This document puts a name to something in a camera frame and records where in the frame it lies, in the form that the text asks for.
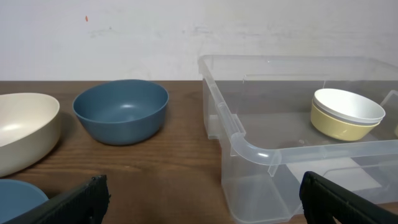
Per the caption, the blue large bowl far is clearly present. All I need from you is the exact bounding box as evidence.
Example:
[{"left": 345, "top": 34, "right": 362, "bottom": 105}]
[{"left": 73, "top": 80, "right": 169, "bottom": 146}]

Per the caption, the cream large bowl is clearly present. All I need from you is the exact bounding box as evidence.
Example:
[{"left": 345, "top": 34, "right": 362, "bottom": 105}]
[{"left": 1, "top": 93, "right": 61, "bottom": 177}]

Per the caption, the blue large bowl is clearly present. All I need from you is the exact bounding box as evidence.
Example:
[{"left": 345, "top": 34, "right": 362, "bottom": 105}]
[
  {"left": 73, "top": 80, "right": 169, "bottom": 146},
  {"left": 0, "top": 179, "right": 49, "bottom": 223}
]

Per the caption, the white small bowl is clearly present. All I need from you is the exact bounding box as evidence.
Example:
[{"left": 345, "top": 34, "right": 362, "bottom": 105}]
[{"left": 313, "top": 88, "right": 386, "bottom": 125}]

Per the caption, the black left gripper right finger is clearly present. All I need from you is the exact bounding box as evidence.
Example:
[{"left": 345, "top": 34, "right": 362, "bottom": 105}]
[{"left": 299, "top": 171, "right": 397, "bottom": 224}]

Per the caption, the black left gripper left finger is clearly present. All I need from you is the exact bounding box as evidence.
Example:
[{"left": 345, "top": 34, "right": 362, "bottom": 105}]
[{"left": 6, "top": 175, "right": 111, "bottom": 224}]

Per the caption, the yellow small bowl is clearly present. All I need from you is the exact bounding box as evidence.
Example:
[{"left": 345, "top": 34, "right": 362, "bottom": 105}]
[{"left": 310, "top": 105, "right": 378, "bottom": 141}]

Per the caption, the blue large bowl near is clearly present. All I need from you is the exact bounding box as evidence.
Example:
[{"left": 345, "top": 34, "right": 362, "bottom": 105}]
[{"left": 0, "top": 179, "right": 49, "bottom": 223}]

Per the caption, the clear plastic storage bin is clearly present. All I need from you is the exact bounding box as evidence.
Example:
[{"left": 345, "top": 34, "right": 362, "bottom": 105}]
[{"left": 198, "top": 55, "right": 397, "bottom": 223}]

